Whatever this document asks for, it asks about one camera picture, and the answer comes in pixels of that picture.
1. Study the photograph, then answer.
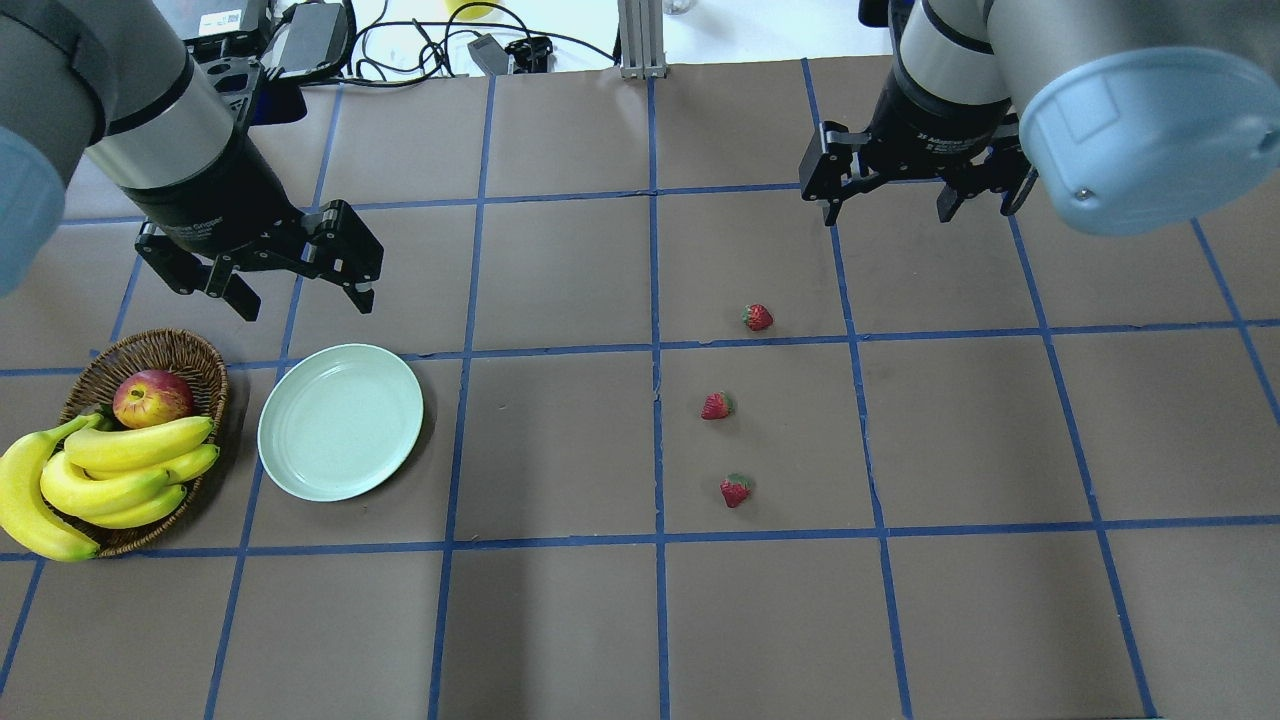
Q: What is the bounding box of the red apple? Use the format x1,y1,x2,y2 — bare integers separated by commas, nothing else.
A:
111,369,195,429

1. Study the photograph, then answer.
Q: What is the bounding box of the yellow tape roll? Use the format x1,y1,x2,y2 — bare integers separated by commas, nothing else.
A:
442,0,500,23

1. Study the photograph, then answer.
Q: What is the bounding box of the yellow banana bunch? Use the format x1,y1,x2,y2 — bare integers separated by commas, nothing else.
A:
1,414,220,562

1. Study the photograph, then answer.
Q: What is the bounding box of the black power adapter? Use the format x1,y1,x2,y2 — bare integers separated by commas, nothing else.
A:
264,1,355,77

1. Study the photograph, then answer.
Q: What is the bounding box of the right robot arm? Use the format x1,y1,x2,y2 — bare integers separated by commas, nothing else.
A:
799,1,1279,236

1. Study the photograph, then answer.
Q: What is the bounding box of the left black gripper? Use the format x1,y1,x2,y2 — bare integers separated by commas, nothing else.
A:
134,135,385,322

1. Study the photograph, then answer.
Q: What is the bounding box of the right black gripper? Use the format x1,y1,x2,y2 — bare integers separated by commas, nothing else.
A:
799,85,1037,227

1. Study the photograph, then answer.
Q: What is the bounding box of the strawberry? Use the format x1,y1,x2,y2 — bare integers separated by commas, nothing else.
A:
719,473,755,509
741,304,774,333
700,391,735,421

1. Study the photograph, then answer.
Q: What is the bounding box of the aluminium frame post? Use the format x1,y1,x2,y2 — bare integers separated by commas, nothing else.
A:
617,0,669,79

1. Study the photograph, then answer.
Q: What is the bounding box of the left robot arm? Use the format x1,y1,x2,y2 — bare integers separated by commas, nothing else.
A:
3,1,384,322

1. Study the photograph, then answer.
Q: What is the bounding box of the light green plate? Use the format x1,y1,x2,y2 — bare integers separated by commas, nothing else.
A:
256,345,426,503

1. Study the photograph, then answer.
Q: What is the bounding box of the black cables bundle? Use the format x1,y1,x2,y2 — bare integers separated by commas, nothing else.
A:
340,0,616,88

